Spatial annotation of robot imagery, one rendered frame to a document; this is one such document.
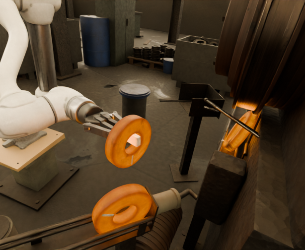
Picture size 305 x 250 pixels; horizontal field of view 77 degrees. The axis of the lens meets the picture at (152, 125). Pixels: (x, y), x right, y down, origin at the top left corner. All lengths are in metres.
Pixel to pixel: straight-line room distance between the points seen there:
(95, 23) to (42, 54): 2.92
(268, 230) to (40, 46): 1.15
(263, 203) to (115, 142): 0.33
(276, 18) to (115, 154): 0.46
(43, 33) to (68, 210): 1.04
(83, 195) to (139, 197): 1.02
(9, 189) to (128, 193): 1.28
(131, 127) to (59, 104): 0.30
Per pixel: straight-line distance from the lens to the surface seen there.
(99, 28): 4.08
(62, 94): 0.73
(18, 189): 1.65
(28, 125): 0.69
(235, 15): 0.59
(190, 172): 1.68
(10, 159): 1.33
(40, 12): 1.13
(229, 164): 0.59
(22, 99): 0.71
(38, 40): 1.19
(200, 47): 3.18
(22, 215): 1.53
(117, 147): 0.50
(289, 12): 0.50
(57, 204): 1.50
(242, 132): 0.78
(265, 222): 0.40
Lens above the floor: 1.16
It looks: 32 degrees down
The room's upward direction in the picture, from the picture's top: 6 degrees clockwise
